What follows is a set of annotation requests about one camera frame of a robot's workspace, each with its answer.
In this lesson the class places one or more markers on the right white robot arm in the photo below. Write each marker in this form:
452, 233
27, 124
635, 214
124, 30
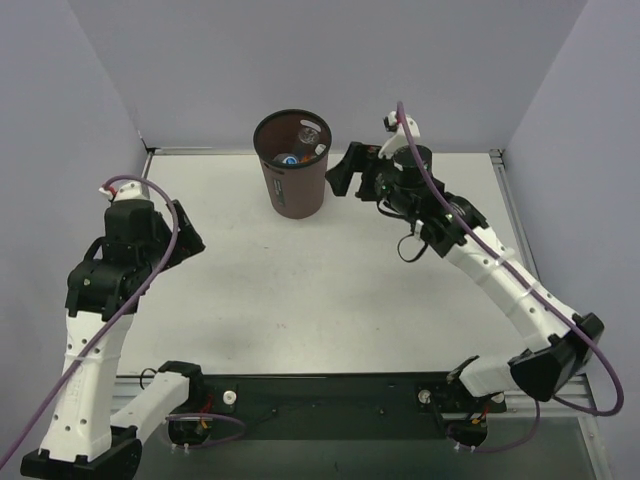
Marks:
556, 337

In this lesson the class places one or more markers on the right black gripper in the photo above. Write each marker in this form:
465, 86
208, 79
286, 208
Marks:
364, 170

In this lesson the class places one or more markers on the brown plastic waste bin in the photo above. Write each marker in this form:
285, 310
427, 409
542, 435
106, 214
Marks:
295, 191

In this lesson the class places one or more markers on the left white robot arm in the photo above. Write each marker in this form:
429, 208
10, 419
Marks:
85, 440

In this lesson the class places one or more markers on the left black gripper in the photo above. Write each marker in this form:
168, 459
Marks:
176, 235

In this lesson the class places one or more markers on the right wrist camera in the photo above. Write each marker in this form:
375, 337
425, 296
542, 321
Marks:
398, 137

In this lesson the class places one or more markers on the blue label plastic bottle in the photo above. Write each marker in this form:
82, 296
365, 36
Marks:
292, 158

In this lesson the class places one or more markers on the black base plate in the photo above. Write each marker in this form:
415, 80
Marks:
365, 406

